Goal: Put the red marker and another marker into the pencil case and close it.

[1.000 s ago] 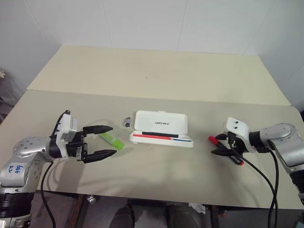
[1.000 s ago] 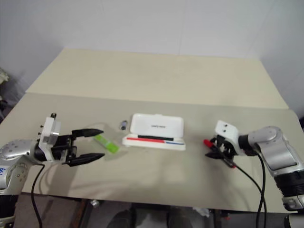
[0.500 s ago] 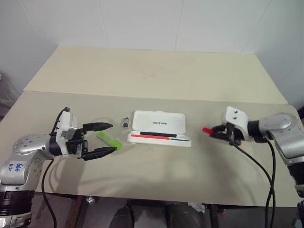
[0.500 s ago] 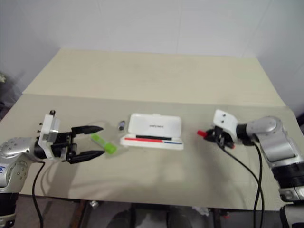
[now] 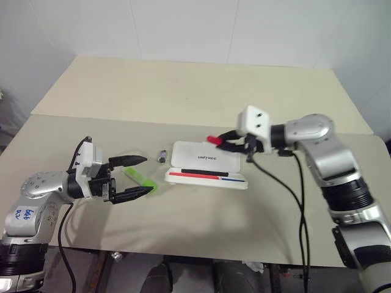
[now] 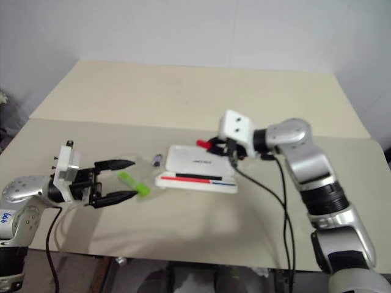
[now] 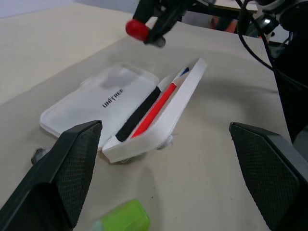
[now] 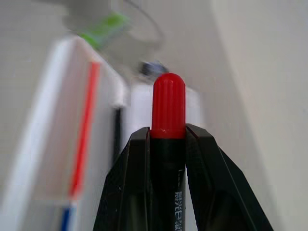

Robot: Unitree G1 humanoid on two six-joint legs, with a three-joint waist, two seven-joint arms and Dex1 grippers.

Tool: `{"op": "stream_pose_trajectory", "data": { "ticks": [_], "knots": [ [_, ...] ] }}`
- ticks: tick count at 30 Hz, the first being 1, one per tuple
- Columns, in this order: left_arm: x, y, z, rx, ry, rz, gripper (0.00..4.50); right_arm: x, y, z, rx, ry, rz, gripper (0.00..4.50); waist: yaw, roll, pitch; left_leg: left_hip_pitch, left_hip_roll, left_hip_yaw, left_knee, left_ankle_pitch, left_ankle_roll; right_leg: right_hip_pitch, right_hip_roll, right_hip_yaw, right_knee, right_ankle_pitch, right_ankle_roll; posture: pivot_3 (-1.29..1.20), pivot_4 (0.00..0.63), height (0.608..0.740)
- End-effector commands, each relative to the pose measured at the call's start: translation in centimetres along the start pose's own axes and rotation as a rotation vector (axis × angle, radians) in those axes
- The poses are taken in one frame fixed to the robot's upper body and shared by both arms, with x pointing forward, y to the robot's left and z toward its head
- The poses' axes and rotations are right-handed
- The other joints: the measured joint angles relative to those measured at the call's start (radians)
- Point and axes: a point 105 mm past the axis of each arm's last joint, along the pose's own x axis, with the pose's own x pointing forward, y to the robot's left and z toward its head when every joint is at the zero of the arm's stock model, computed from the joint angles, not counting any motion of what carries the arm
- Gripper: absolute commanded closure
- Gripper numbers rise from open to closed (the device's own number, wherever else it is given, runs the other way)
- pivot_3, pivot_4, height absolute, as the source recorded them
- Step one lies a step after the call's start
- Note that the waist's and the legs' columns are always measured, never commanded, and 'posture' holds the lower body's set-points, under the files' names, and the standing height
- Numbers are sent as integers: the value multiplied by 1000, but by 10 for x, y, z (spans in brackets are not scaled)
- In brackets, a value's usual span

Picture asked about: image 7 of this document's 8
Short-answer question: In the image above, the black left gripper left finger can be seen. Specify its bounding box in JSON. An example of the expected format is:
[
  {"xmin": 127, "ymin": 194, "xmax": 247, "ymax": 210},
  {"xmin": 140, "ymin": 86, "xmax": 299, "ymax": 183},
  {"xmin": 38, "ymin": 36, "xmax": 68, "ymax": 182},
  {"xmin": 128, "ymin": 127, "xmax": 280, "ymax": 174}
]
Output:
[{"xmin": 0, "ymin": 120, "xmax": 103, "ymax": 231}]

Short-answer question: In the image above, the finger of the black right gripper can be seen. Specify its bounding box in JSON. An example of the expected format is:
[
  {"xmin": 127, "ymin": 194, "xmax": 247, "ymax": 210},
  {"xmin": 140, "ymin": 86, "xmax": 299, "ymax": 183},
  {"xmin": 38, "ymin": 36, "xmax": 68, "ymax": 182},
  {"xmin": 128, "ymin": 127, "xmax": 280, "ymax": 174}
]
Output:
[
  {"xmin": 160, "ymin": 10, "xmax": 180, "ymax": 37},
  {"xmin": 143, "ymin": 14, "xmax": 169, "ymax": 45}
]

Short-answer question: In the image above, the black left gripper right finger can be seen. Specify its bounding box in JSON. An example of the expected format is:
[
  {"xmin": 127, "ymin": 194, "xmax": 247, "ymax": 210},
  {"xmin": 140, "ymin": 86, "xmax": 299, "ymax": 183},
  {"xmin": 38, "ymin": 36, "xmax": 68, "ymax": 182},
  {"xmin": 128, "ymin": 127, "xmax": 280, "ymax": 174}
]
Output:
[{"xmin": 229, "ymin": 122, "xmax": 308, "ymax": 231}]

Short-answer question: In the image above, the white plastic pencil case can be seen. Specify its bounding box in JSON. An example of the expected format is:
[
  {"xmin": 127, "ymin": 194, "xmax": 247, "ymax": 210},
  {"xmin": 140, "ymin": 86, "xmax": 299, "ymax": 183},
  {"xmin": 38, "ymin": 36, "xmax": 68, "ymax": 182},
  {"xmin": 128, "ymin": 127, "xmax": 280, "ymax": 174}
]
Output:
[{"xmin": 39, "ymin": 57, "xmax": 208, "ymax": 162}]

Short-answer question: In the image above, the red pencil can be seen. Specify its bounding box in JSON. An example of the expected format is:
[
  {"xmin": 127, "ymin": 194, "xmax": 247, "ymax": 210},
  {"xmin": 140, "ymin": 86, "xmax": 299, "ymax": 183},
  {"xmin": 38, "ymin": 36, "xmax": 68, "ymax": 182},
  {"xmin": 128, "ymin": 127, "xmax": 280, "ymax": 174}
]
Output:
[{"xmin": 131, "ymin": 81, "xmax": 178, "ymax": 139}]

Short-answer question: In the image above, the black marker with white end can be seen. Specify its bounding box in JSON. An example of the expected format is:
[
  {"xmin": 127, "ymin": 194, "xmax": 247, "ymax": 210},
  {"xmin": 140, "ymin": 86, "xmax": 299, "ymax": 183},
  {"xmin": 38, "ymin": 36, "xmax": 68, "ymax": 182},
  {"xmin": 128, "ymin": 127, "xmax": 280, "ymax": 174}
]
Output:
[{"xmin": 115, "ymin": 77, "xmax": 173, "ymax": 142}]

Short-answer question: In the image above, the green marker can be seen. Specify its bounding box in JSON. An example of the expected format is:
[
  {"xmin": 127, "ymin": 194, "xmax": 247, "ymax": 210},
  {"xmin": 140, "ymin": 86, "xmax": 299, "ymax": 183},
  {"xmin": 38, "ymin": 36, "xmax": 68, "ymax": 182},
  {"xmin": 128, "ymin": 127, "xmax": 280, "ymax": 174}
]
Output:
[{"xmin": 92, "ymin": 199, "xmax": 151, "ymax": 231}]

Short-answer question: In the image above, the small grey object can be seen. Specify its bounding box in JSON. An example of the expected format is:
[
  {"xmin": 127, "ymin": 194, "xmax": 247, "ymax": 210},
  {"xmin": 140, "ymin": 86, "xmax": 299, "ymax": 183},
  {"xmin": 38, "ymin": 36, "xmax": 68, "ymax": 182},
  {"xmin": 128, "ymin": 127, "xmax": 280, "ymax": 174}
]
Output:
[{"xmin": 30, "ymin": 148, "xmax": 51, "ymax": 166}]

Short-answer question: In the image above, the wooden board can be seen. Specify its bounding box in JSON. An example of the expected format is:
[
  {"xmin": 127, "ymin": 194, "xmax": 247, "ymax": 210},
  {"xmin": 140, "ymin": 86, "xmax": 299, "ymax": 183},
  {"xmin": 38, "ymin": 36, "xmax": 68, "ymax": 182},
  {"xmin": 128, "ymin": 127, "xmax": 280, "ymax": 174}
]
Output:
[{"xmin": 211, "ymin": 0, "xmax": 258, "ymax": 13}]

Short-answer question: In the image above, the dark robot torso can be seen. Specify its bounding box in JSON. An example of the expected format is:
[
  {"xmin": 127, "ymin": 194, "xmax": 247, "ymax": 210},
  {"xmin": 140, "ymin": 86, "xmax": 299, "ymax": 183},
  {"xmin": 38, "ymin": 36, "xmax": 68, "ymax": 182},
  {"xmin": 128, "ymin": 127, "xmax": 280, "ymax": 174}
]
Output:
[{"xmin": 271, "ymin": 0, "xmax": 308, "ymax": 144}]

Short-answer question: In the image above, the black cable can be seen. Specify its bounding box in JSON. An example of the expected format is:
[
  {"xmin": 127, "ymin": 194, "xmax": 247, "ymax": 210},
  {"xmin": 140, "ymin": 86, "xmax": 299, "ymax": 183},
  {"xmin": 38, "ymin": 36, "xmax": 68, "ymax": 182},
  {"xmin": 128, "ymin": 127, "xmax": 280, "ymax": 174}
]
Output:
[{"xmin": 235, "ymin": 0, "xmax": 280, "ymax": 73}]

